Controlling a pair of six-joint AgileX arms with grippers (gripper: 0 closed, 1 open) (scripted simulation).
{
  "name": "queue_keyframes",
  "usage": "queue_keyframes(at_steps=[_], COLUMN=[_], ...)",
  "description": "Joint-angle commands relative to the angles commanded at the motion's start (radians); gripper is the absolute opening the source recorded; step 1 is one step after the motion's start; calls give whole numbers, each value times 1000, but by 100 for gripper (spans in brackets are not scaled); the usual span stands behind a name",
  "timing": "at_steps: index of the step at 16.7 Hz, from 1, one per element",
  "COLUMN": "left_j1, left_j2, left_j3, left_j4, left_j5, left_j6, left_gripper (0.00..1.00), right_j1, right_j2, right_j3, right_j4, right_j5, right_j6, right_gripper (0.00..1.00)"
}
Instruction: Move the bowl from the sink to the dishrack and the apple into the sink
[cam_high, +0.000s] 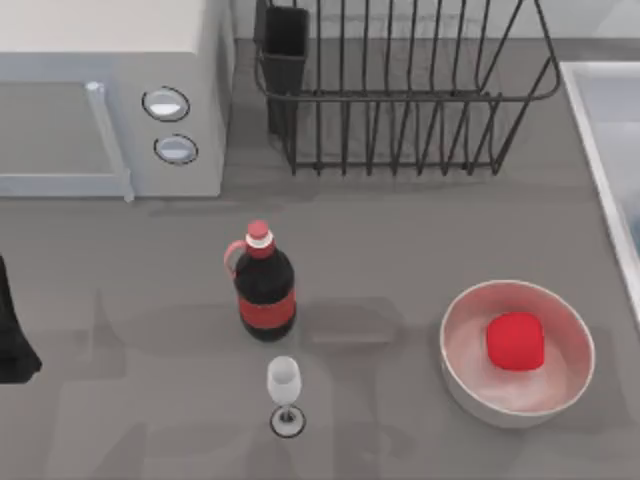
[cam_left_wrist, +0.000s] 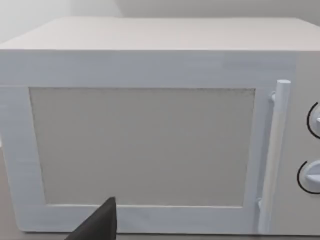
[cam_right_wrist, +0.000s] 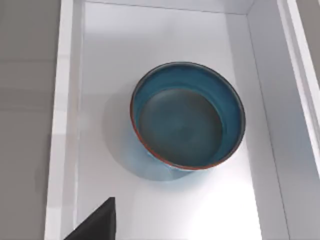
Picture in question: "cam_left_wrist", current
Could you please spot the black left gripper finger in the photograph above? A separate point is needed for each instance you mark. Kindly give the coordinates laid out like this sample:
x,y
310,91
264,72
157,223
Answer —
x,y
103,222

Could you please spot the pale microwave door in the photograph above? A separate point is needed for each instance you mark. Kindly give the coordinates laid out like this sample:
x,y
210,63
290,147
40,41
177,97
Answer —
x,y
140,147

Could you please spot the pale microwave oven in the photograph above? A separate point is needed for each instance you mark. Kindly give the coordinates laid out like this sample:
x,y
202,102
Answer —
x,y
160,37

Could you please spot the white microwave knob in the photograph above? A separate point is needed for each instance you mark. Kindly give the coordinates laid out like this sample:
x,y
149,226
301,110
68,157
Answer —
x,y
315,121
310,177

